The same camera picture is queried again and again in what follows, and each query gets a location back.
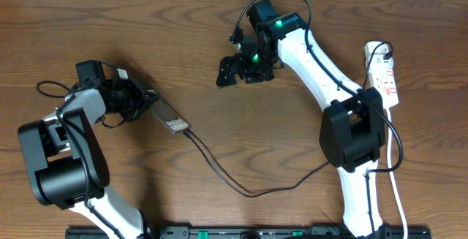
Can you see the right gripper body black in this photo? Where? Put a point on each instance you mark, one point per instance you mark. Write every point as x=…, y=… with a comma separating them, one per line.
x=256, y=65

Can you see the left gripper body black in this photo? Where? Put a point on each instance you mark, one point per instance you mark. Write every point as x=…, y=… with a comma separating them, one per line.
x=127, y=101

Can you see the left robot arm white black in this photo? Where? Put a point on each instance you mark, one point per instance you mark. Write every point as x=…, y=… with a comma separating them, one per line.
x=64, y=161

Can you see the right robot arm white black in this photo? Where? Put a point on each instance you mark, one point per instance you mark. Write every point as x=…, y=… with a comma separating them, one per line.
x=352, y=128

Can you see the white power strip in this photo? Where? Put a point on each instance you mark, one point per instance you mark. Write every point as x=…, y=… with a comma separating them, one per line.
x=379, y=65

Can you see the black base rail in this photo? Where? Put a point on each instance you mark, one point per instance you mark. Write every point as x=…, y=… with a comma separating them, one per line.
x=385, y=232

